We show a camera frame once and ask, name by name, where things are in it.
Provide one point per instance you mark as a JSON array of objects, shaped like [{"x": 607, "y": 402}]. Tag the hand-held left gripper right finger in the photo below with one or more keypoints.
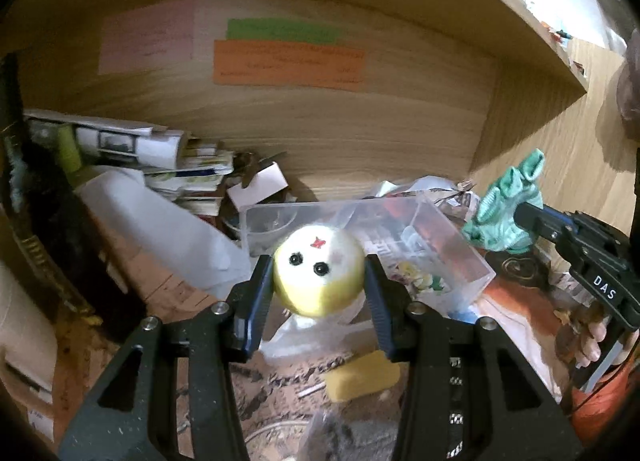
[{"x": 376, "y": 291}]

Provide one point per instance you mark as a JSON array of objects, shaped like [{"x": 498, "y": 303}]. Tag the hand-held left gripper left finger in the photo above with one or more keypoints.
[{"x": 256, "y": 291}]

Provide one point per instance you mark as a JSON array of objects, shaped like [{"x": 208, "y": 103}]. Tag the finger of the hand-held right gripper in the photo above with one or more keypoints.
[{"x": 537, "y": 222}]

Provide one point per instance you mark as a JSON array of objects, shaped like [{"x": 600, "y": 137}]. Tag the green knitted cloth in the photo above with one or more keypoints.
[{"x": 505, "y": 211}]

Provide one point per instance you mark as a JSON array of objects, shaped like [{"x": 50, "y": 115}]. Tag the clear plastic box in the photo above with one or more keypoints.
[{"x": 370, "y": 236}]

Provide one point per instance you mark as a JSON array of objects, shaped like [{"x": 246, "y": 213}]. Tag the yellow plush ball with eyes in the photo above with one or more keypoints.
[{"x": 317, "y": 271}]

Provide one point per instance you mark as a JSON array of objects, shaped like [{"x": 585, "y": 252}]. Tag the person's right hand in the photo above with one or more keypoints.
[{"x": 582, "y": 336}]

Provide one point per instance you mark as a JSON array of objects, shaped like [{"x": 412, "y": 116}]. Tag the white plastic bag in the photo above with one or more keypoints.
[{"x": 315, "y": 336}]

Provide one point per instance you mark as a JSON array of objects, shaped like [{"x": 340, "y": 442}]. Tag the yellow sponge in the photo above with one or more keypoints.
[{"x": 361, "y": 375}]

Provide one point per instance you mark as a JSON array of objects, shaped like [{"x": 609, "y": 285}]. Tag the small white cardboard box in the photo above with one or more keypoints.
[{"x": 257, "y": 187}]

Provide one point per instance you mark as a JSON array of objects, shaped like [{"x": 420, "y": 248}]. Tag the white plastic sheet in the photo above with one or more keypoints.
[{"x": 165, "y": 236}]

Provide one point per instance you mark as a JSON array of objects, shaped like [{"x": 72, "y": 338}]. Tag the stack of papers and booklets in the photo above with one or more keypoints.
[{"x": 150, "y": 151}]

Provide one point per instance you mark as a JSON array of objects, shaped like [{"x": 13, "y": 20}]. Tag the orange paper note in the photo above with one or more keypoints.
[{"x": 289, "y": 64}]

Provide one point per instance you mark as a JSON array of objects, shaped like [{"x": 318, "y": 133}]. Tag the wooden shelf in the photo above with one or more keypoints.
[{"x": 450, "y": 6}]

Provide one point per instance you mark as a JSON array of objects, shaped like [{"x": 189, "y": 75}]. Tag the green paper note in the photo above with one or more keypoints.
[{"x": 285, "y": 31}]

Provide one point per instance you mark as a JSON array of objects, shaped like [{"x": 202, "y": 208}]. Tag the pink paper note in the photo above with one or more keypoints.
[{"x": 146, "y": 41}]

